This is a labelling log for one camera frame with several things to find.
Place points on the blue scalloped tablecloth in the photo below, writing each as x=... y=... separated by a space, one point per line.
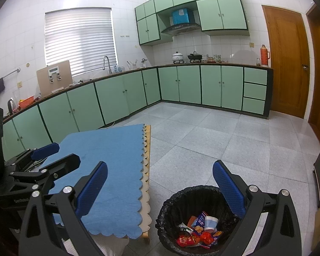
x=117 y=152

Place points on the metal towel rail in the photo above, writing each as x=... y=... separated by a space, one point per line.
x=10 y=73

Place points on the orange thermos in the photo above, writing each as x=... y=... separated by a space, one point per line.
x=264 y=57

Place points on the black lined trash bin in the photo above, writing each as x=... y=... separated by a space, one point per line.
x=173 y=208

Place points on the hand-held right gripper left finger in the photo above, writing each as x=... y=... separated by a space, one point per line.
x=93 y=186

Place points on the white cooking pot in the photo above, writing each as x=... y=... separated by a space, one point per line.
x=178 y=58

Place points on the blue box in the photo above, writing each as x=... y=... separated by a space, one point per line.
x=181 y=16

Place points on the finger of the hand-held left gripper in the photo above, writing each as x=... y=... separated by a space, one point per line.
x=46 y=149
x=64 y=165

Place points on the red plastic bag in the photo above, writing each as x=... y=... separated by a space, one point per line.
x=205 y=238

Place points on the red foil packet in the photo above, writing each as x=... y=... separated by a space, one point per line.
x=185 y=241

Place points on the cardboard box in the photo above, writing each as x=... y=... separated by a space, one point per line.
x=44 y=85

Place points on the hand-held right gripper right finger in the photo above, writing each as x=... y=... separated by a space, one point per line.
x=229 y=189

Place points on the white blue snack wrapper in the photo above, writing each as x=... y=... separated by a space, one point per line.
x=200 y=220

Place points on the beige scalloped cloth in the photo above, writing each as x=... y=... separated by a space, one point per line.
x=146 y=205

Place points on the range hood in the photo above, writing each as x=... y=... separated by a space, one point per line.
x=180 y=29

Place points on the black wok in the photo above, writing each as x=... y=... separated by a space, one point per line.
x=194 y=57

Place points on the black kettle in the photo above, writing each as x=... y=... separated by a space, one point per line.
x=10 y=106

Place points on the chrome faucet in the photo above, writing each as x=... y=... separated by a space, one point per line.
x=108 y=61

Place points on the utensil holder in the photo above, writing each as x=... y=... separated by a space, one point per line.
x=133 y=66

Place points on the orange foam fruit net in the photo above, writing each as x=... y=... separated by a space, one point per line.
x=192 y=221

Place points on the green base cabinets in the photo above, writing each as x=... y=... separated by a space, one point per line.
x=112 y=98

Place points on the orange basket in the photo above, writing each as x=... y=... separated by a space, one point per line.
x=26 y=102

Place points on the white window blind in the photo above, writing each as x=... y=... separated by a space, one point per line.
x=80 y=40

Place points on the green wall cabinets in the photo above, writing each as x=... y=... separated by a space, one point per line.
x=221 y=13

